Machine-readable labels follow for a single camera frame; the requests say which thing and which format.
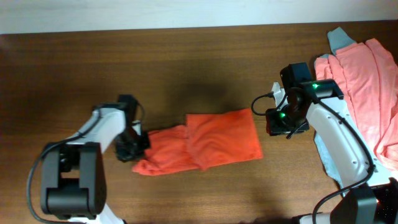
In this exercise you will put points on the pink shirt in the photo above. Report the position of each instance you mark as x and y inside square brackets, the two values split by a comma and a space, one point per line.
[367, 75]

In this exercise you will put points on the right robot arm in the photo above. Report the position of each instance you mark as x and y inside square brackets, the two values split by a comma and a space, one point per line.
[369, 192]

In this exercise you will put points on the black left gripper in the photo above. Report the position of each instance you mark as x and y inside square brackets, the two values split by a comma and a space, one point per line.
[126, 155]

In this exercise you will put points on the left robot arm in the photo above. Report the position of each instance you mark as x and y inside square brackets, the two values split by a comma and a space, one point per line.
[73, 183]

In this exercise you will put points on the grey shirt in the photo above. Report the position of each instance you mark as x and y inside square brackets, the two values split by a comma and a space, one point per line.
[339, 40]

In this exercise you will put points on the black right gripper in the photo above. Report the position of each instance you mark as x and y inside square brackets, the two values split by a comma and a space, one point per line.
[273, 127]

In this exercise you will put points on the orange soccer t-shirt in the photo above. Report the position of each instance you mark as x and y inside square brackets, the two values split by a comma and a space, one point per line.
[204, 141]

